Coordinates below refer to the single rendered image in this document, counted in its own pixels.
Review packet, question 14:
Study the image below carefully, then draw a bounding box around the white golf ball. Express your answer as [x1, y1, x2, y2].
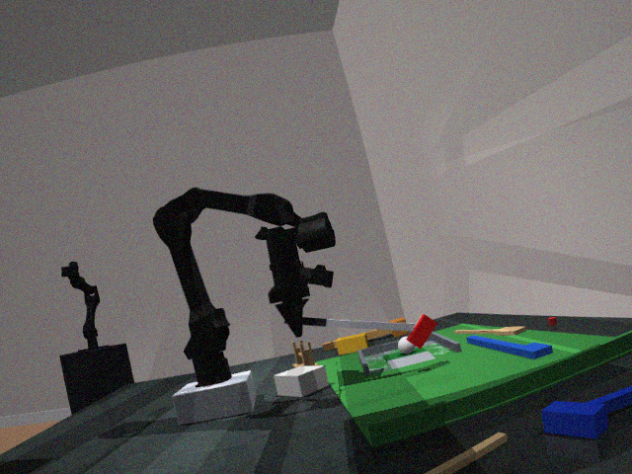
[398, 336, 416, 354]

